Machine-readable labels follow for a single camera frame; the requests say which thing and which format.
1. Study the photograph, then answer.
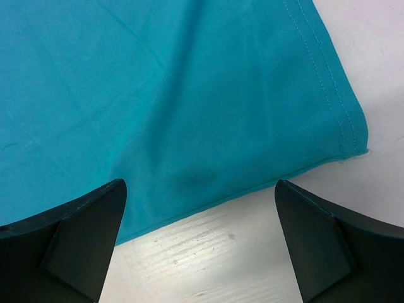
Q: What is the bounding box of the teal t shirt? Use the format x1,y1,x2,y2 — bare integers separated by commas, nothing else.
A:
1,1,368,244

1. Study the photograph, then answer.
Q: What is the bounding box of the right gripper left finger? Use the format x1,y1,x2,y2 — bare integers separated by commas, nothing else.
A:
1,179,127,302

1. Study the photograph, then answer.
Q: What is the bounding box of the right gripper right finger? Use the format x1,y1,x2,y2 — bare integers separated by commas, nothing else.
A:
275,180,403,302

